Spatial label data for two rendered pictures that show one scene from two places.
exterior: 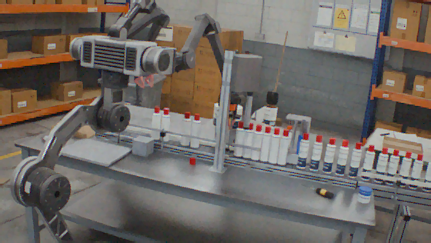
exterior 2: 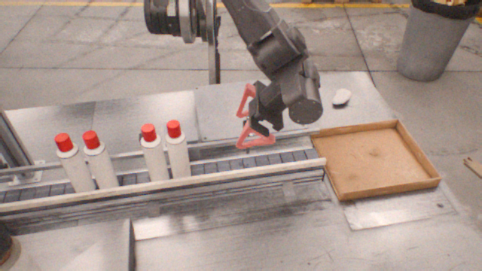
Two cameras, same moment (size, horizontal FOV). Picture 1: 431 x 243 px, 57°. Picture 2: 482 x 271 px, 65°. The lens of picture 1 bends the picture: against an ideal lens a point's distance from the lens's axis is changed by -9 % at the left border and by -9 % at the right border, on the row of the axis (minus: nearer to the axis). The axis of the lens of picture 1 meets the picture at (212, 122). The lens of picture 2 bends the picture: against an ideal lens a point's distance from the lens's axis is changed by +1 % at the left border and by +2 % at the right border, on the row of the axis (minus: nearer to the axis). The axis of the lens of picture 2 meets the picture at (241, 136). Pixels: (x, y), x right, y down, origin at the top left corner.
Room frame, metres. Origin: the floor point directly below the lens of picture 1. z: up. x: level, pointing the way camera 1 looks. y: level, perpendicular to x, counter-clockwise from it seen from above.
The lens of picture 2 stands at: (3.23, 0.18, 1.71)
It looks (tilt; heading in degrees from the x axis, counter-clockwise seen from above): 44 degrees down; 153
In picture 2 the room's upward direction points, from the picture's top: straight up
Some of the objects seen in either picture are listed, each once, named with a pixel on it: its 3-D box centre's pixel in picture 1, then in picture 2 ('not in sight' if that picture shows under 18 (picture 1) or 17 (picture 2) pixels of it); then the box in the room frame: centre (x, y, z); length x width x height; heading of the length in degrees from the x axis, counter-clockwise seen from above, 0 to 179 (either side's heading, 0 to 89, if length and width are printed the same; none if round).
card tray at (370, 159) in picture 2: (79, 127); (371, 156); (2.72, 0.90, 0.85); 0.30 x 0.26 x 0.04; 73
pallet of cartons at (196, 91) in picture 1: (195, 72); not in sight; (6.41, 0.33, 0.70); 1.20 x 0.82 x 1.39; 67
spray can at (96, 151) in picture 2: (186, 128); (100, 162); (2.49, 0.15, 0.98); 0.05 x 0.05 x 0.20
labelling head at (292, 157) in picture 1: (295, 139); not in sight; (2.39, -0.49, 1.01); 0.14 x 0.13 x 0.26; 73
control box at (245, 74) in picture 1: (242, 72); not in sight; (2.32, -0.13, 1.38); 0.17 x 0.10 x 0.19; 128
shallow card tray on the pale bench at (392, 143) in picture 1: (402, 144); not in sight; (3.17, -1.56, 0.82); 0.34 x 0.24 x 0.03; 67
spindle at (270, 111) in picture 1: (270, 111); not in sight; (2.95, -0.39, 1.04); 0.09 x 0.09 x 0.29
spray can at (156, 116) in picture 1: (156, 123); (178, 152); (2.55, 0.34, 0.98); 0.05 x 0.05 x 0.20
